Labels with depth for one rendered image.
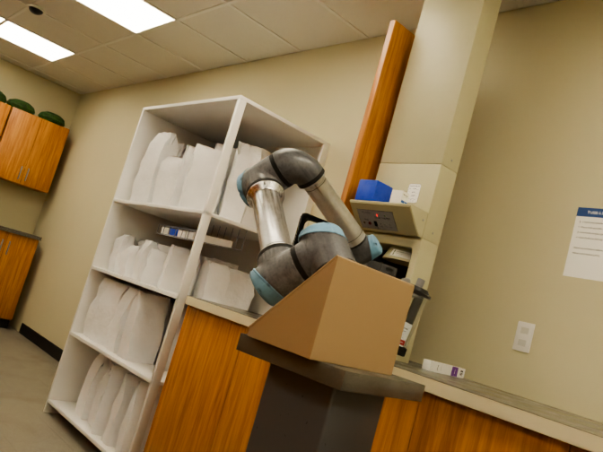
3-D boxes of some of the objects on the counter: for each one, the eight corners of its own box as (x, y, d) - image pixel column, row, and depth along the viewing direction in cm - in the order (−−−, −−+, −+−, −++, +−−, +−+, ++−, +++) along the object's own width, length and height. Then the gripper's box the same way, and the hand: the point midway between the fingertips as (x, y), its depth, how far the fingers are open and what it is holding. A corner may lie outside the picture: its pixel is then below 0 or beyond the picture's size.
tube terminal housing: (370, 349, 268) (414, 182, 277) (429, 369, 243) (476, 185, 253) (330, 339, 252) (379, 162, 261) (390, 359, 227) (441, 163, 237)
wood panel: (378, 350, 283) (451, 71, 301) (382, 352, 281) (457, 70, 298) (302, 331, 252) (390, 21, 269) (308, 333, 249) (395, 19, 267)
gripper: (366, 256, 207) (425, 278, 205) (363, 258, 222) (418, 278, 221) (358, 281, 206) (416, 302, 205) (356, 281, 222) (411, 300, 220)
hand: (413, 297), depth 213 cm, fingers closed on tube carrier, 9 cm apart
